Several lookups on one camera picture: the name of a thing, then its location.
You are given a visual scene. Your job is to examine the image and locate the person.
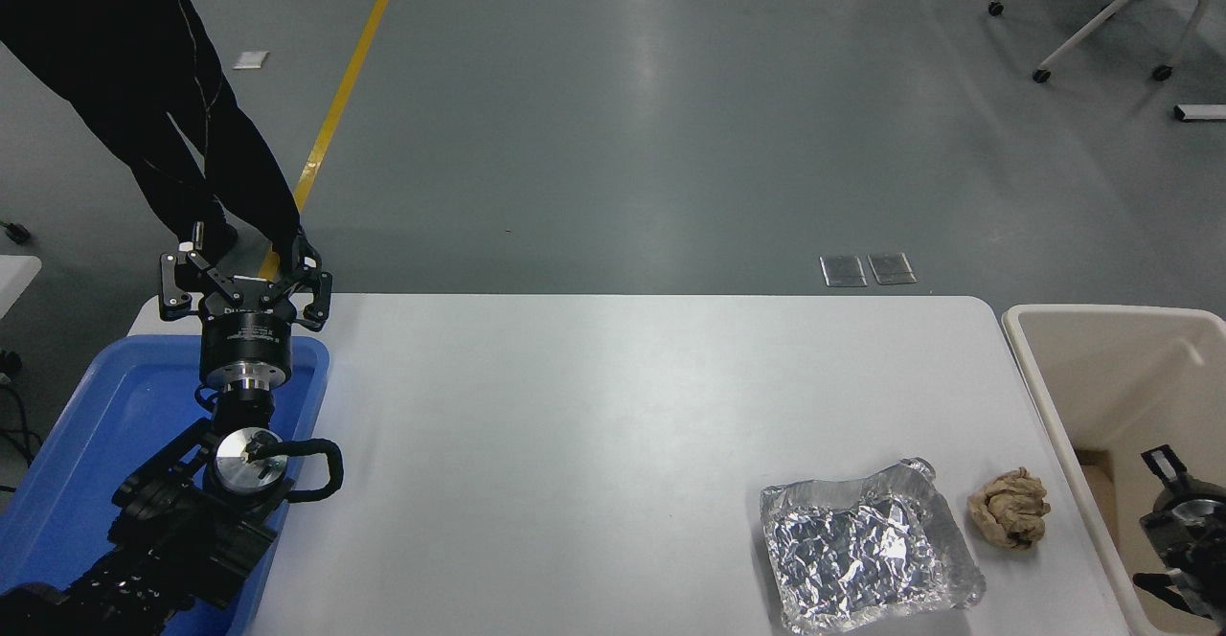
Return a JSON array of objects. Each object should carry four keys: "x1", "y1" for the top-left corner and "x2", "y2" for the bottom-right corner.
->
[{"x1": 0, "y1": 0, "x2": 309, "y2": 273}]

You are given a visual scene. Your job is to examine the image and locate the crumpled tan paper ball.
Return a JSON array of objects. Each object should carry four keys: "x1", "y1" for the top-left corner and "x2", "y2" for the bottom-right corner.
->
[{"x1": 966, "y1": 466, "x2": 1052, "y2": 551}]

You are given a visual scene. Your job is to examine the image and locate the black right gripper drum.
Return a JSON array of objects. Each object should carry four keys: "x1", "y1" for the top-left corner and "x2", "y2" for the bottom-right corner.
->
[{"x1": 1139, "y1": 495, "x2": 1226, "y2": 570}]

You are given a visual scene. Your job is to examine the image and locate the large pale plastic bin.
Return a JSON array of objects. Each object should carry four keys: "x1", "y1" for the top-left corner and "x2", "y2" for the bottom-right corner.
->
[{"x1": 1001, "y1": 304, "x2": 1226, "y2": 636}]

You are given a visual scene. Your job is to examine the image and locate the blue plastic tray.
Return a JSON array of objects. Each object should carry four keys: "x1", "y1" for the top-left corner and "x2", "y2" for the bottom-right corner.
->
[{"x1": 0, "y1": 334, "x2": 331, "y2": 636}]

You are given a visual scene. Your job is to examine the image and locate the silver floor outlet cover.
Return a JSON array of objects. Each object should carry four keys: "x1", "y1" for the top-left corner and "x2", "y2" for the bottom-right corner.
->
[
  {"x1": 821, "y1": 255, "x2": 869, "y2": 288},
  {"x1": 868, "y1": 252, "x2": 918, "y2": 285}
]

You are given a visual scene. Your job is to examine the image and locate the silver foil plate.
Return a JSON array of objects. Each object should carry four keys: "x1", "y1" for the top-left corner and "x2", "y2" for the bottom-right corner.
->
[{"x1": 761, "y1": 457, "x2": 987, "y2": 635}]

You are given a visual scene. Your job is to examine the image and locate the white side table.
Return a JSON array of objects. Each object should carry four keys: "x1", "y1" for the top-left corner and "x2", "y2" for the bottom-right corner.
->
[{"x1": 0, "y1": 255, "x2": 43, "y2": 317}]

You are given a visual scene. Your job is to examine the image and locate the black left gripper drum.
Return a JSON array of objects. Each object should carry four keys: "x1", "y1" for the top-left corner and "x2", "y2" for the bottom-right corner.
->
[{"x1": 199, "y1": 293, "x2": 294, "y2": 375}]

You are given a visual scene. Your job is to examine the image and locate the black floor cables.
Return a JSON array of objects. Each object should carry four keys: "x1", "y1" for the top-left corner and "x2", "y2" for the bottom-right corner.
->
[{"x1": 0, "y1": 349, "x2": 45, "y2": 495}]

